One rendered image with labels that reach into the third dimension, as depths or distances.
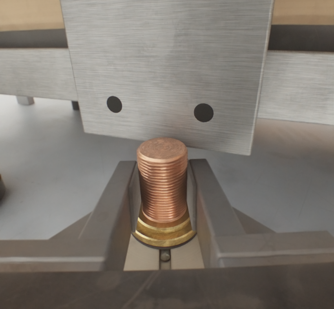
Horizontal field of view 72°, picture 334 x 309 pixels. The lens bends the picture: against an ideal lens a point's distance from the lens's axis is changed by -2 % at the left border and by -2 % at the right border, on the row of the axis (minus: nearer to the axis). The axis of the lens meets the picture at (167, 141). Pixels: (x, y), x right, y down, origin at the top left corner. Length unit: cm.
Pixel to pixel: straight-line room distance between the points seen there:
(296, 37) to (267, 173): 19
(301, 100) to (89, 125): 15
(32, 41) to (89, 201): 20
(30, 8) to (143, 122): 22
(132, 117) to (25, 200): 22
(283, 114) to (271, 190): 15
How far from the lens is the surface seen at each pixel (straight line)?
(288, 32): 23
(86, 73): 17
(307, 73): 19
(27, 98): 74
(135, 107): 15
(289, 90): 19
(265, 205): 30
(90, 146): 43
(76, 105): 63
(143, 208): 16
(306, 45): 24
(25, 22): 34
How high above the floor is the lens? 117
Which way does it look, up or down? 27 degrees up
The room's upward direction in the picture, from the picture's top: 179 degrees clockwise
